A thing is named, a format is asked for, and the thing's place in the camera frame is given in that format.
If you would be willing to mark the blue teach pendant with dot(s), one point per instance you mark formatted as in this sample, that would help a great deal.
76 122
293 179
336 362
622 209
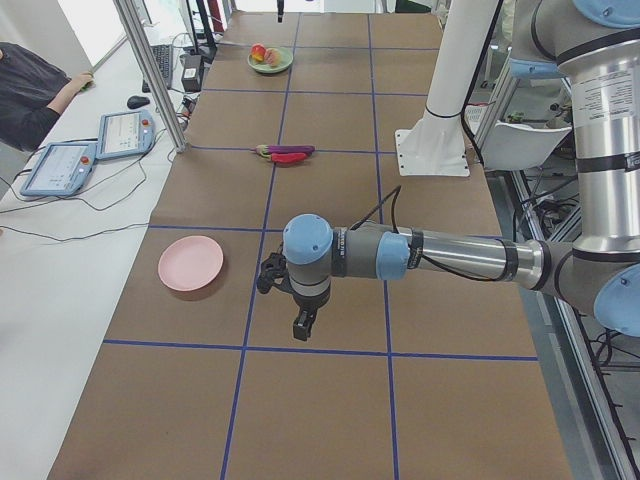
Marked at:
61 170
125 134

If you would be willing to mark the grey aluminium frame post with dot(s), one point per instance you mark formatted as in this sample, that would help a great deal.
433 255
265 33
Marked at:
146 61

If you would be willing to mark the black power adapter box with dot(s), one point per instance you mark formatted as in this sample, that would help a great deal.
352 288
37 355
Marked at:
192 75

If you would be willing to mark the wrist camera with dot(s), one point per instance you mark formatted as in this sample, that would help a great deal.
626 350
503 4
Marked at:
273 274

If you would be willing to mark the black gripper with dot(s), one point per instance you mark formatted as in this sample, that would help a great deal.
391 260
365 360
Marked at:
307 304

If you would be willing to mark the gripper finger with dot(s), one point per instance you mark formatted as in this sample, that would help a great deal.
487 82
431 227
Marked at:
280 10

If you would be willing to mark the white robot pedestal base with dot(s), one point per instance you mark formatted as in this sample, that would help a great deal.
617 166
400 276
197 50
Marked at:
435 145

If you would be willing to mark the pink plate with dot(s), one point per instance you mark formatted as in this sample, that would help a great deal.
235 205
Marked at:
190 263

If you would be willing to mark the white plastic cover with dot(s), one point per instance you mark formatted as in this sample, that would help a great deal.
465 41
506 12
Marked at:
514 147

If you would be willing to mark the red chili pepper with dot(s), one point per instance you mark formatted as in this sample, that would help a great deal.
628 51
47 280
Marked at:
288 158

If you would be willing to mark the black computer mouse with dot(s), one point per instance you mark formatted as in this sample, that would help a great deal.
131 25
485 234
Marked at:
137 101

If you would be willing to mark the near blue teach pendant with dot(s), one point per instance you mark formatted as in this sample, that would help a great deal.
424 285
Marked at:
61 170

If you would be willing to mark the purple eggplant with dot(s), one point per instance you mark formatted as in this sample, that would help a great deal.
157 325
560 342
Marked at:
267 150

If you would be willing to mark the person in dark shirt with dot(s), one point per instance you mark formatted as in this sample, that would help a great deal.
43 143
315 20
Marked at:
34 95

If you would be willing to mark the person's hand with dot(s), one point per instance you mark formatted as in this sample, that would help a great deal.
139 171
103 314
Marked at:
83 81

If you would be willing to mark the peach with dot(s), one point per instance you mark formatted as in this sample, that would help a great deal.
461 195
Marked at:
273 57

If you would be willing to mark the green plate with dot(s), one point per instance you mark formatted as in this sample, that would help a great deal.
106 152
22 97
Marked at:
284 57

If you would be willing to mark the far blue teach pendant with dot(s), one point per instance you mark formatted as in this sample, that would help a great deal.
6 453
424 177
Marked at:
125 134

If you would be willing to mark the black keyboard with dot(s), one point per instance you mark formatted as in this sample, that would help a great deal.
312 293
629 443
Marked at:
163 56

